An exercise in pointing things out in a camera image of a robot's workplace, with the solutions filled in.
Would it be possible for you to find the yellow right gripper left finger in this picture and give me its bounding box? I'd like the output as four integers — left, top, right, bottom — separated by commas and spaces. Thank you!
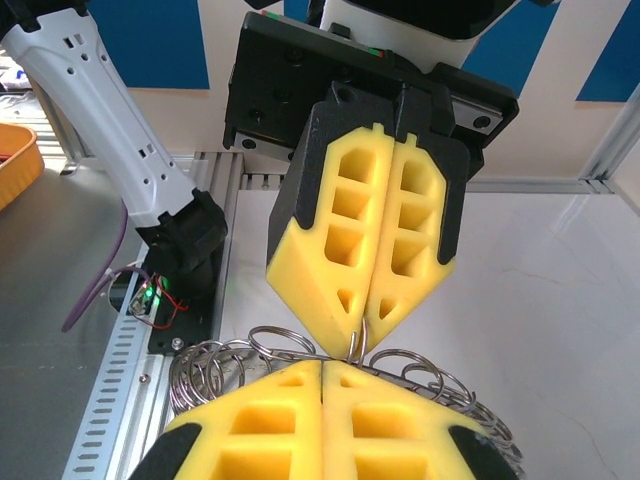
128, 359, 326, 480

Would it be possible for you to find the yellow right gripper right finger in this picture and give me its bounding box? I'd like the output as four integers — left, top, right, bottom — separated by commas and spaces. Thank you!
322, 359, 525, 480

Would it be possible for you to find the metal split keyring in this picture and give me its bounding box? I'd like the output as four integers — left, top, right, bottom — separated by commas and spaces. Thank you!
348, 319, 371, 366
467, 397, 525, 474
248, 324, 317, 362
369, 348, 442, 396
168, 344, 214, 416

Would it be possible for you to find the circuit board with green light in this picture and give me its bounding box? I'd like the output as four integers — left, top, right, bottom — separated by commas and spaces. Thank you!
127, 277, 171, 321

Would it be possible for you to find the orange tray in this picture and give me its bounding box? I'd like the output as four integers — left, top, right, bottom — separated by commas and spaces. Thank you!
0, 124, 45, 212

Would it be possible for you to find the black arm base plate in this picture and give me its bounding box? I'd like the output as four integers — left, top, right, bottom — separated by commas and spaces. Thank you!
148, 249, 224, 357

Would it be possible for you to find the aluminium table end rail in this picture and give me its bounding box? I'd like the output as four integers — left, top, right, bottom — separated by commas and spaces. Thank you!
119, 149, 246, 480

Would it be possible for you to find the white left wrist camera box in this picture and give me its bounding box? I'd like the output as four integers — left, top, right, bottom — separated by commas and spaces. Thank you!
317, 0, 501, 44

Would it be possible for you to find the aluminium table side rail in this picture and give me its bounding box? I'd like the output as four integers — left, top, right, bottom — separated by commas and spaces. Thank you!
239, 169, 624, 197

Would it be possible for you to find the slotted metal cable duct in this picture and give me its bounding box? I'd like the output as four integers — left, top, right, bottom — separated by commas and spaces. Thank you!
62, 279, 169, 480

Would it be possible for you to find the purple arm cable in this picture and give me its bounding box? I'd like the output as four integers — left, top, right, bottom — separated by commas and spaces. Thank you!
61, 197, 130, 334

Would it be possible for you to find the aluminium frame corner post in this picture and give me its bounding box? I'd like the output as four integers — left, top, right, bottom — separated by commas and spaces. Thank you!
579, 92, 640, 184

